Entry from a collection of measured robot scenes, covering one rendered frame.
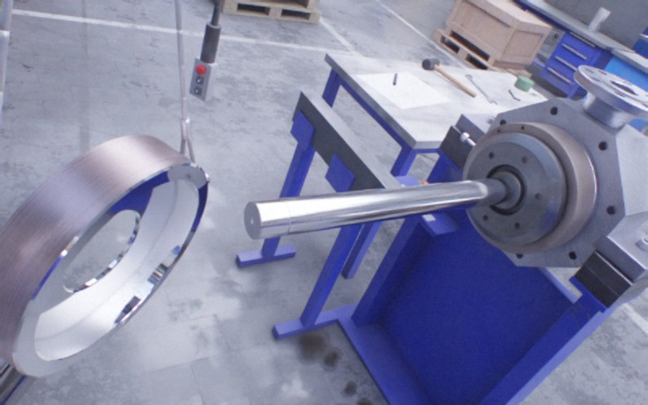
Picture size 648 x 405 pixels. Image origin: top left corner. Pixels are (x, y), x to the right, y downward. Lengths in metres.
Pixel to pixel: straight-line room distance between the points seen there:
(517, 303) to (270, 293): 1.08
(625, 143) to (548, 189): 0.25
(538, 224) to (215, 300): 1.38
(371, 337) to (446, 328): 0.39
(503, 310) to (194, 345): 1.16
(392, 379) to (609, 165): 1.25
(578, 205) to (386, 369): 1.17
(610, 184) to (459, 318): 0.83
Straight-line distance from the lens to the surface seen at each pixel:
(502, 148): 1.41
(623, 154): 1.46
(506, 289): 1.82
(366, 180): 1.64
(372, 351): 2.23
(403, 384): 2.20
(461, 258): 1.91
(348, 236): 1.77
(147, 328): 2.06
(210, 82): 1.59
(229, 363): 2.01
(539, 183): 1.36
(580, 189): 1.37
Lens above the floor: 1.67
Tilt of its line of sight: 34 degrees down
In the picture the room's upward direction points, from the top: 23 degrees clockwise
